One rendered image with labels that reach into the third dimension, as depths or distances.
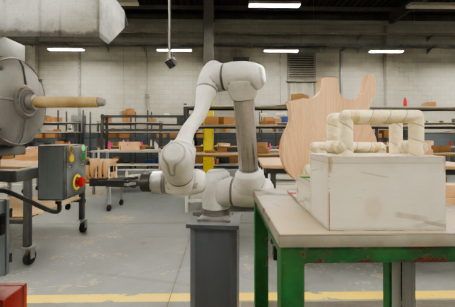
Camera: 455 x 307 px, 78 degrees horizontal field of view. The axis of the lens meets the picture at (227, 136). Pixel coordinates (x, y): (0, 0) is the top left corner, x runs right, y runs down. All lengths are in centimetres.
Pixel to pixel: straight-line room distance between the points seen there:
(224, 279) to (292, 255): 95
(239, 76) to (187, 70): 1097
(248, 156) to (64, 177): 80
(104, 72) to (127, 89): 121
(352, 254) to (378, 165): 21
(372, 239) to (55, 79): 1362
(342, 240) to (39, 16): 88
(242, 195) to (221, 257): 34
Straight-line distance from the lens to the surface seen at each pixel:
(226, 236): 153
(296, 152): 105
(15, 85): 99
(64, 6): 84
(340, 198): 71
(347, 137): 72
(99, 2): 81
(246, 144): 140
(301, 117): 105
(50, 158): 120
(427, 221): 82
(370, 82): 116
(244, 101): 134
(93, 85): 1319
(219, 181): 152
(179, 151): 91
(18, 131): 100
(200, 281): 165
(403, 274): 130
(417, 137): 80
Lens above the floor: 114
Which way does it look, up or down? 1 degrees up
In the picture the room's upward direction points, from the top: straight up
